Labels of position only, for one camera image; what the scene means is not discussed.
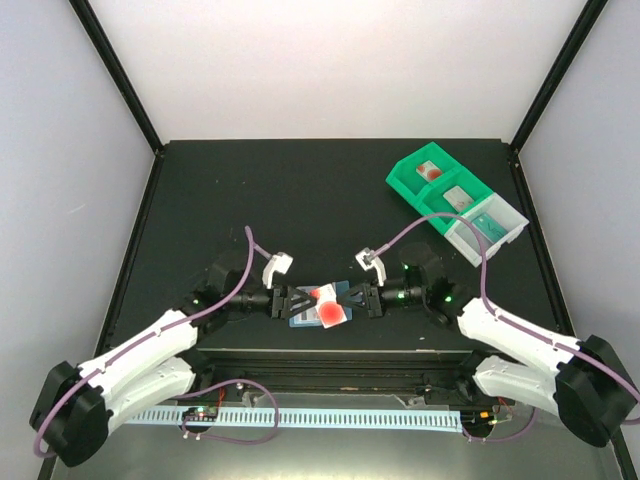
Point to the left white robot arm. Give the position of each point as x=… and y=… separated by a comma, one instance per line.
x=80, y=406

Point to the teal card in bin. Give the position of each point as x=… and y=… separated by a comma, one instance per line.
x=492, y=231

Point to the red dot credit card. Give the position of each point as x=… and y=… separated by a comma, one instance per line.
x=328, y=310

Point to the left black frame post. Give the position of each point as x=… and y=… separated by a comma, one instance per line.
x=89, y=20

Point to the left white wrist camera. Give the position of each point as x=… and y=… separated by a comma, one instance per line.
x=278, y=263

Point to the white card in bin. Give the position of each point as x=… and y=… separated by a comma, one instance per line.
x=458, y=198

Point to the red dot card in bin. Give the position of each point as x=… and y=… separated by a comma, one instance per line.
x=429, y=171

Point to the black front rail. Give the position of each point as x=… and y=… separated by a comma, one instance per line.
x=335, y=371

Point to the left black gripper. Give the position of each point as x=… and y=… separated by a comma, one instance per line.
x=303, y=296

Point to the right black frame post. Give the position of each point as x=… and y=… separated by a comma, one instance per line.
x=572, y=45

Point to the white slotted cable duct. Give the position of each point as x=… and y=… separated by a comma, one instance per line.
x=362, y=419

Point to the clear white bin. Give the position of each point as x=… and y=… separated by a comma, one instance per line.
x=463, y=239

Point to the white striped credit card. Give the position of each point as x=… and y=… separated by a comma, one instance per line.
x=307, y=318

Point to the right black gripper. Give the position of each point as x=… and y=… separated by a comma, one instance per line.
x=359, y=307

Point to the left small circuit board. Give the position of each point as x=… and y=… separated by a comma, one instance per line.
x=200, y=414

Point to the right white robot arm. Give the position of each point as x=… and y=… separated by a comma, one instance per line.
x=582, y=382

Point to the black frame post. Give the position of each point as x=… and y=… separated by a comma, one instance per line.
x=572, y=45
x=89, y=20

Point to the blue card holder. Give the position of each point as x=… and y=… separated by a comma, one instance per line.
x=340, y=286

